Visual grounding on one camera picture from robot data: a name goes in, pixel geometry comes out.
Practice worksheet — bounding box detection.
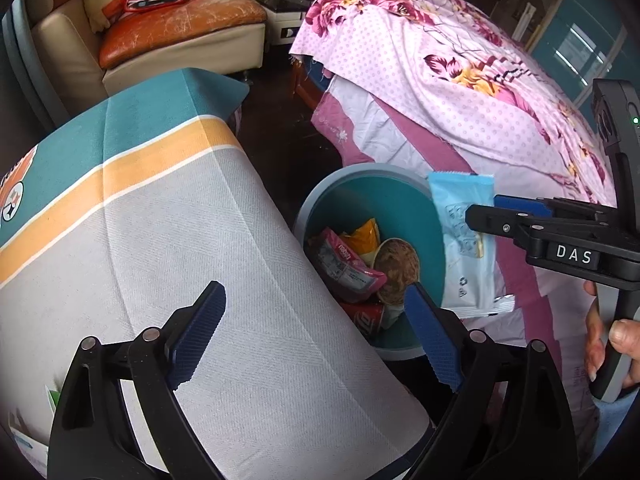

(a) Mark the yellow snack packet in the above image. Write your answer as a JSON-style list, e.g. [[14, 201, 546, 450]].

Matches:
[[340, 217, 381, 267]]

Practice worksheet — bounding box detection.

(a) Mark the pink floral bed sheet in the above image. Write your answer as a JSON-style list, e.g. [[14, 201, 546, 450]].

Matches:
[[290, 0, 621, 206]]

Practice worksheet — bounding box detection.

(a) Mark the red drink can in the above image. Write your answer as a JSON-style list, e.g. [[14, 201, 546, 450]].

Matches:
[[342, 301, 388, 343]]

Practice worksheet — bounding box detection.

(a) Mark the person's right hand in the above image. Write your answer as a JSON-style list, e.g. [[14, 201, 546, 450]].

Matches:
[[582, 280, 640, 382]]

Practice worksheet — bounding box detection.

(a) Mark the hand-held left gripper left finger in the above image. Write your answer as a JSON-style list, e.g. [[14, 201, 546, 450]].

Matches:
[[46, 280, 227, 480]]

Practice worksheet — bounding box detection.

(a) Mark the light blue plastic wrapper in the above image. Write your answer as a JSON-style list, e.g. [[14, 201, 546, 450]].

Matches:
[[428, 171, 516, 320]]

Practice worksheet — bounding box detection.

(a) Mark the orange leather seat cushion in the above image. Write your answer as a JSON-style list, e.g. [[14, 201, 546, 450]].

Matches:
[[98, 0, 268, 68]]

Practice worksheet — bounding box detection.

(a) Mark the brown stained paper cup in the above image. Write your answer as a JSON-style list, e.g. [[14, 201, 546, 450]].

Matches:
[[374, 237, 422, 309]]

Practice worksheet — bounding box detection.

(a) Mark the white green paper packet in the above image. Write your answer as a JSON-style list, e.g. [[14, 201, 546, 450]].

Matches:
[[10, 385, 63, 471]]

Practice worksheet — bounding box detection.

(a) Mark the teal grey striped tablecloth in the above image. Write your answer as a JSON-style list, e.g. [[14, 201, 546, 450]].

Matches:
[[0, 67, 436, 480]]

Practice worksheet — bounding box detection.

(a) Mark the teal plastic trash bin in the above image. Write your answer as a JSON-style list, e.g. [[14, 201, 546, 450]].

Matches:
[[292, 162, 493, 361]]

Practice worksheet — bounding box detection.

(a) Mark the cream leather sofa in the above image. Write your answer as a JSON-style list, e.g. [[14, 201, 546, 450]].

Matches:
[[30, 0, 268, 101]]

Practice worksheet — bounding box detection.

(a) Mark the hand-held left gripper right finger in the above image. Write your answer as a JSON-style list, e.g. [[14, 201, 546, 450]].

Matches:
[[402, 282, 581, 480]]

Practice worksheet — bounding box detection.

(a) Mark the pink white bed sheet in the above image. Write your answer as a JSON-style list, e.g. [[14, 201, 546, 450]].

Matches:
[[310, 75, 640, 461]]

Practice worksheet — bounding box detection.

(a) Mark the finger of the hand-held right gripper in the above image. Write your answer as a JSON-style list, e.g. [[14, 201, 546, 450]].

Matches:
[[465, 203, 538, 250], [492, 194, 620, 221]]

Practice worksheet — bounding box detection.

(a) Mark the white side table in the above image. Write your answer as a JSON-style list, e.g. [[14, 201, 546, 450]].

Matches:
[[262, 0, 313, 47]]

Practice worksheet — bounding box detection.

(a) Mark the red snack packet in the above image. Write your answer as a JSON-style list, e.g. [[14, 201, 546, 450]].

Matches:
[[307, 227, 388, 303]]

